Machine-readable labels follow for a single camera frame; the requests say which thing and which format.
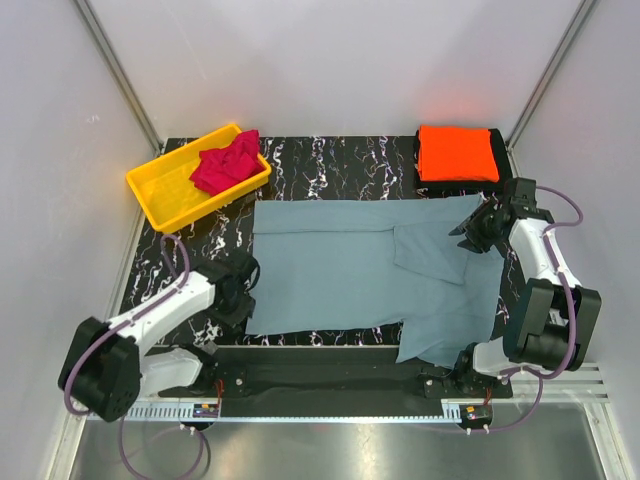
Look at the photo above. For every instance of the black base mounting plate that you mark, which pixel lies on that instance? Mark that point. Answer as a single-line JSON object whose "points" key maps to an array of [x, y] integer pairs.
{"points": [[256, 369]]}

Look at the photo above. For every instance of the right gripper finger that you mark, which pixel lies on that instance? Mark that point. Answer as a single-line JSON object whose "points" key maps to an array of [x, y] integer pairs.
{"points": [[470, 246], [463, 228]]}

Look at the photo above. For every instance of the aluminium corner post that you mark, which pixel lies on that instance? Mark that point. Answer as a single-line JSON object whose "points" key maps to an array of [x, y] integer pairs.
{"points": [[577, 23], [99, 37]]}

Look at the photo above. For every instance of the blue-grey t shirt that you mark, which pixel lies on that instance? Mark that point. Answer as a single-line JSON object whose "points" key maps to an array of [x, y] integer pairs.
{"points": [[345, 265]]}

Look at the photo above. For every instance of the aluminium frame rail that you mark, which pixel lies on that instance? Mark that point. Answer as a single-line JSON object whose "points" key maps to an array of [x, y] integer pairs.
{"points": [[426, 402]]}

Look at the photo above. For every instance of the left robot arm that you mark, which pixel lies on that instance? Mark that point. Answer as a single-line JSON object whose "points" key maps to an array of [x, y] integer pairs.
{"points": [[110, 365]]}

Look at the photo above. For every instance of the red t shirt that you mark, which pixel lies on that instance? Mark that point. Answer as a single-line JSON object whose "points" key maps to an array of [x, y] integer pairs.
{"points": [[220, 169]]}

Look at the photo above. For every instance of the right aluminium corner post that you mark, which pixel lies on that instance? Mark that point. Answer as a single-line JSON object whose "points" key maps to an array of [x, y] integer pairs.
{"points": [[577, 23]]}

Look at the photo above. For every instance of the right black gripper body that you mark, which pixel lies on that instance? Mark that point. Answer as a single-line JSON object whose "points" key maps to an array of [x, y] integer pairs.
{"points": [[481, 229]]}

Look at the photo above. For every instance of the left aluminium corner post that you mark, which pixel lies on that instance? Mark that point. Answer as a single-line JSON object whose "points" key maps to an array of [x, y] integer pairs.
{"points": [[99, 37]]}

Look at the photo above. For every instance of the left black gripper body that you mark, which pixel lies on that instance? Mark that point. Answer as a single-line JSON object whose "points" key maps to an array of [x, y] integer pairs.
{"points": [[232, 313]]}

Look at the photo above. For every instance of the yellow plastic tray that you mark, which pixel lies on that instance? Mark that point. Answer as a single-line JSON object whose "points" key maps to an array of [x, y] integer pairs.
{"points": [[170, 200]]}

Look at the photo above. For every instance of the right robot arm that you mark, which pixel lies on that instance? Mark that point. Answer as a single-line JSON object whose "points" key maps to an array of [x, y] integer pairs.
{"points": [[551, 327]]}

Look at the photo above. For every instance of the folded black t shirt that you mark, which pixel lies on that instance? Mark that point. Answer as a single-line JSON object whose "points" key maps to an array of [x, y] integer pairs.
{"points": [[502, 161]]}

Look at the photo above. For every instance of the folded orange t shirt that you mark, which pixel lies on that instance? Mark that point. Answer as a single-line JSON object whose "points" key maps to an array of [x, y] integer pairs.
{"points": [[452, 154]]}

